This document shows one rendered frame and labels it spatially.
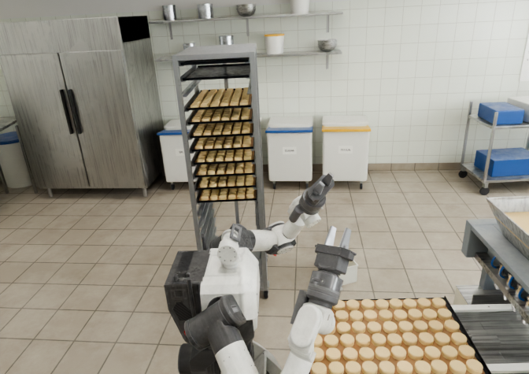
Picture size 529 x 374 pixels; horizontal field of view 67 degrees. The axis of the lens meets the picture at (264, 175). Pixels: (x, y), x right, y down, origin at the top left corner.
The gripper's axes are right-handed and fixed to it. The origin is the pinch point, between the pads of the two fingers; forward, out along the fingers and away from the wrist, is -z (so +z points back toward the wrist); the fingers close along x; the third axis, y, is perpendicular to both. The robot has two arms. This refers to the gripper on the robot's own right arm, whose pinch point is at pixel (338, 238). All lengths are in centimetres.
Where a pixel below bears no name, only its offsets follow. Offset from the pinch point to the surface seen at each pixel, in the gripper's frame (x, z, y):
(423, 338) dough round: -2, 17, 59
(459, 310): -4, 3, 81
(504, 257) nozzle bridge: -21, -18, 66
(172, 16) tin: 344, -241, 38
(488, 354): -16, 16, 80
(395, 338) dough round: 5, 21, 53
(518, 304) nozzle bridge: -26, -3, 73
